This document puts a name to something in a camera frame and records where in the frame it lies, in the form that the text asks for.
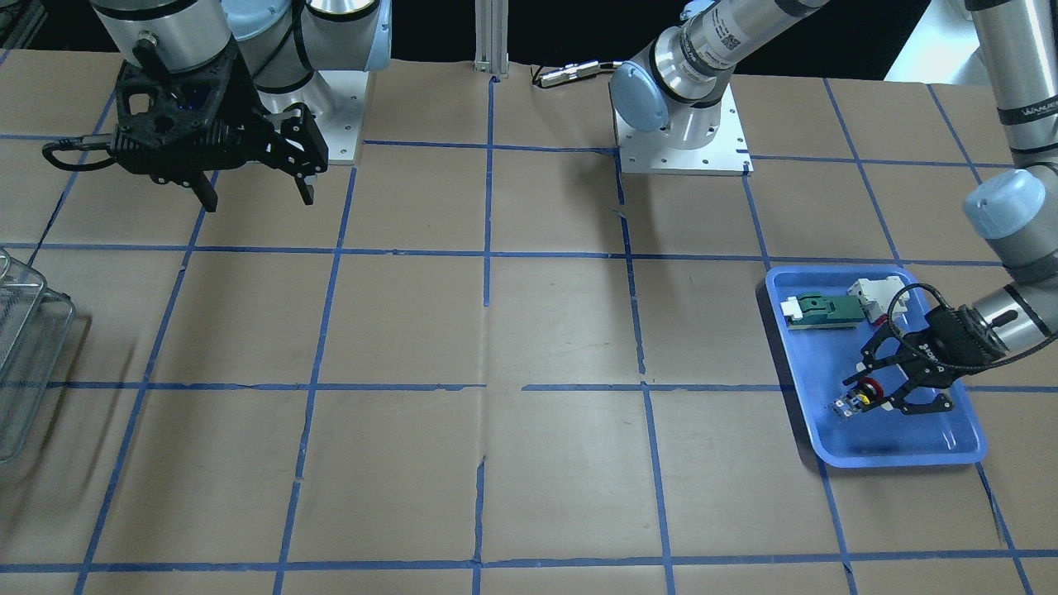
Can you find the white red electrical component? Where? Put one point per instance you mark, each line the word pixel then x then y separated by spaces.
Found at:
pixel 876 297

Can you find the green white electrical component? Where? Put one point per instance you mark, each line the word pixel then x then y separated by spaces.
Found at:
pixel 820 311

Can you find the aluminium extrusion post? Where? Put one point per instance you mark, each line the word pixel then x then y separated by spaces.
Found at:
pixel 491 21

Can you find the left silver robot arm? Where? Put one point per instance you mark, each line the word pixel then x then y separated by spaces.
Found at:
pixel 876 107

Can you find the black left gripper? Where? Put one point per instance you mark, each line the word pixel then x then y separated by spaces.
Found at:
pixel 950 340

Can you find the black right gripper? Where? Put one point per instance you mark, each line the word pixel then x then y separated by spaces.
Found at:
pixel 246 106

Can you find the clear wire shelf rack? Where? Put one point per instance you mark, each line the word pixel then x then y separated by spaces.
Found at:
pixel 35 321

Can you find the red emergency stop button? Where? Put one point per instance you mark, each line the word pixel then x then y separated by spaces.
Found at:
pixel 864 395

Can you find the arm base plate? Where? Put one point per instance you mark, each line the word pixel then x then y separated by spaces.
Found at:
pixel 712 143
pixel 339 116

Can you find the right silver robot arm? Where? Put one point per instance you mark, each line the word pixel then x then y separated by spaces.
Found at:
pixel 457 264

